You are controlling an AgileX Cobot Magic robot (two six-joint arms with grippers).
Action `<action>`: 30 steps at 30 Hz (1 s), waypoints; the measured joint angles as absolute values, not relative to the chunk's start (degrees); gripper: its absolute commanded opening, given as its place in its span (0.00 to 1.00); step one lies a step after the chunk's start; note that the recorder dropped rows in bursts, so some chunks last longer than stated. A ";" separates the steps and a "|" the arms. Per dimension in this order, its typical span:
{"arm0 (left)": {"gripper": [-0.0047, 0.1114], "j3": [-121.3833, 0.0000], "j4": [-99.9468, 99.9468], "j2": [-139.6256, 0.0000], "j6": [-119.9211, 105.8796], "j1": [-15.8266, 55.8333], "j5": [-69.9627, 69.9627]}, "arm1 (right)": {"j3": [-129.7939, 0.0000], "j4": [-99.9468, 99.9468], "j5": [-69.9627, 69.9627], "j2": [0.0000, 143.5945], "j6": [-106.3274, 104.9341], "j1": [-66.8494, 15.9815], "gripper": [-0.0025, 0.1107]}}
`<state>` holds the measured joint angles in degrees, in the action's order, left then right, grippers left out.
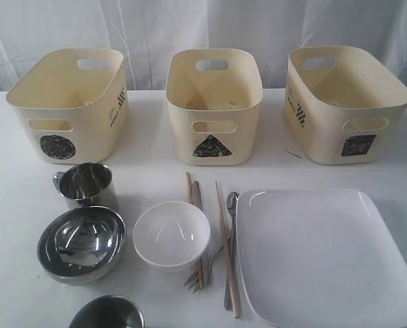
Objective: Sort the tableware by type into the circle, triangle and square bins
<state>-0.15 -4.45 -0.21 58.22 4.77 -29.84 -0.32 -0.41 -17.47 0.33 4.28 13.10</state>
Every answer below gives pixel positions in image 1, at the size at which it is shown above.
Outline white plastic bowl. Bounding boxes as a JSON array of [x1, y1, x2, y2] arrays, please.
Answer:
[[132, 201, 211, 272]]

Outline steel mug with handle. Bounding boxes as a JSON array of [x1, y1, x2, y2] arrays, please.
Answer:
[[53, 162, 119, 211]]

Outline small steel cup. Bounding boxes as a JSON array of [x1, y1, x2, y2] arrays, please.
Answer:
[[69, 295, 146, 328]]

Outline steel table knife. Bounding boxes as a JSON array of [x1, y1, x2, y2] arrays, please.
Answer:
[[192, 180, 209, 288]]

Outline steel spoon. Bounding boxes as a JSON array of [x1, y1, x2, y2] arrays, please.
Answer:
[[224, 191, 239, 311]]

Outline cream bin with triangle mark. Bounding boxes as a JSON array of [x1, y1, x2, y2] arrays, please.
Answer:
[[166, 49, 263, 165]]

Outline left wooden chopstick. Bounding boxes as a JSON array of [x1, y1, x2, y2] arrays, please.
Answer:
[[184, 172, 204, 293]]

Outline wooden chopstick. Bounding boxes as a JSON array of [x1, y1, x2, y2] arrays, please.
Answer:
[[184, 172, 204, 293], [215, 180, 241, 319]]

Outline steel fork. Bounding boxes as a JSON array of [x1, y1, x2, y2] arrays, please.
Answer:
[[183, 245, 223, 293]]

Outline white square plate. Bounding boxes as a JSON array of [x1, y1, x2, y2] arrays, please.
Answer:
[[236, 189, 407, 327]]

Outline cream bin with circle mark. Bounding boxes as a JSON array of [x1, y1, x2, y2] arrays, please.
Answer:
[[6, 49, 129, 164]]

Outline white backdrop curtain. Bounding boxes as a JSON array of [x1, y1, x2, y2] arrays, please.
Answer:
[[0, 1, 407, 91]]

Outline right wooden chopstick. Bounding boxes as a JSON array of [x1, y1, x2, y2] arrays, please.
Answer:
[[215, 180, 241, 319]]

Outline cream bin with square mark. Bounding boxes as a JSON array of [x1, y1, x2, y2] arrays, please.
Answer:
[[285, 46, 407, 165]]

